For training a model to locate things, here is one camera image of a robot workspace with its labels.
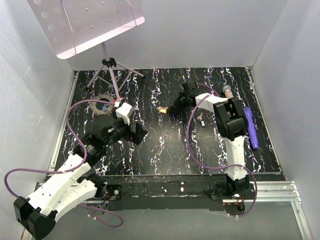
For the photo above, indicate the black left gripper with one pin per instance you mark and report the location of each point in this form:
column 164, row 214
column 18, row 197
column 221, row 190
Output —
column 135, row 137

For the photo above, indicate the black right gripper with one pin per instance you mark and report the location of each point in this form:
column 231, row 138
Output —
column 175, row 108

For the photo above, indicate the yellow key tag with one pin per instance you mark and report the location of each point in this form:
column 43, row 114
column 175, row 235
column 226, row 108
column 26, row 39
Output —
column 163, row 110

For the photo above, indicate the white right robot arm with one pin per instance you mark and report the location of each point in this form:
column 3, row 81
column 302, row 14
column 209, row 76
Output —
column 231, row 124

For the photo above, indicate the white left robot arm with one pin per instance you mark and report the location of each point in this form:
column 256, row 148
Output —
column 39, row 212

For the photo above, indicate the silver key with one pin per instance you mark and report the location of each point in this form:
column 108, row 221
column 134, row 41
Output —
column 200, row 117

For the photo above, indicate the black key tag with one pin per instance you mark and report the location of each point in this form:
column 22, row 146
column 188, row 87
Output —
column 202, row 124

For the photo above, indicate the blue tagged key on disc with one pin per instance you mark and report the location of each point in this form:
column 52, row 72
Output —
column 104, row 108

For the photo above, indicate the purple toy microphone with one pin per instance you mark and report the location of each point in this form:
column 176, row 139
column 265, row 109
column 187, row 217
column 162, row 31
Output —
column 226, row 89

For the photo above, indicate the white perforated music stand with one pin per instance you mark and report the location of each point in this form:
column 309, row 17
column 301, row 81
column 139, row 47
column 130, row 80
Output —
column 74, row 26

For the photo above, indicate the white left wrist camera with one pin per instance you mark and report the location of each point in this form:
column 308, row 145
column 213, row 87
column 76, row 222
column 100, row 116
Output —
column 125, row 112

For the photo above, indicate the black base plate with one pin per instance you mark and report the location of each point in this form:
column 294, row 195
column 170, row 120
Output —
column 160, row 192

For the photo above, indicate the aluminium rail frame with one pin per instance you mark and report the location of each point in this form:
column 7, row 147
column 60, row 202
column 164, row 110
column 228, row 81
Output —
column 263, row 191

